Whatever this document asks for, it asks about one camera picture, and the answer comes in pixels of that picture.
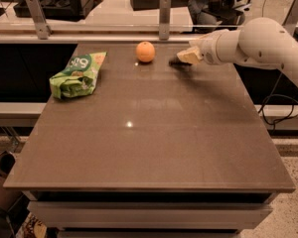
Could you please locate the black cable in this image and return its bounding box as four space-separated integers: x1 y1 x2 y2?
257 71 298 132

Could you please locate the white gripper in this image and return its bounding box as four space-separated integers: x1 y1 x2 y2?
177 30 228 65

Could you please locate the left metal rail bracket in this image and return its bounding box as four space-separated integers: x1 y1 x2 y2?
25 0 52 40

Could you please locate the middle metal rail bracket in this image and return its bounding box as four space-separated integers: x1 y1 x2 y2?
159 0 171 40

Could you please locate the black tray on counter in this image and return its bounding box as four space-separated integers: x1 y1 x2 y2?
13 0 103 22

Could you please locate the green chip bag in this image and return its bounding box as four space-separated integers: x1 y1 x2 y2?
50 52 107 99

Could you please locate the dark bin at left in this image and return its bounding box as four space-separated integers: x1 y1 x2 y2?
0 152 22 212

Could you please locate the orange fruit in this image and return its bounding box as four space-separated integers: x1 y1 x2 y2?
136 42 155 62

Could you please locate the person in background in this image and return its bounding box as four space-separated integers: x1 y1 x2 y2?
188 0 245 34

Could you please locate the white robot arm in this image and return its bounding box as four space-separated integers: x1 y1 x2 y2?
176 18 298 87

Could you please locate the black rxbar chocolate bar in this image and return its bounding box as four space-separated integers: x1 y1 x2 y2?
169 57 191 66

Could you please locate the right metal rail bracket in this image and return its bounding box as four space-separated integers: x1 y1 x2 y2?
282 0 298 36

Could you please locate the metal rail bracket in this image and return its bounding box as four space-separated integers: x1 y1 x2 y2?
25 0 52 40
159 0 171 40
282 0 298 36

